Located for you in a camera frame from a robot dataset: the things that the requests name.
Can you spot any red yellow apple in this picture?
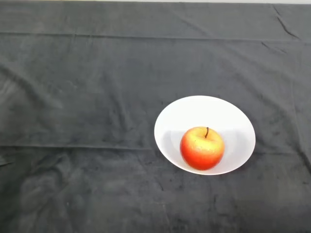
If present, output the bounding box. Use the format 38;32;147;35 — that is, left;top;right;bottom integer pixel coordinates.
179;126;225;171

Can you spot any white round plate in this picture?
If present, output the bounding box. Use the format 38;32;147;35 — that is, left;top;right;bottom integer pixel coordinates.
154;95;256;176

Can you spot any black cloth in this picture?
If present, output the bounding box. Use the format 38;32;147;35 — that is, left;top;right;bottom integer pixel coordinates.
0;1;311;233

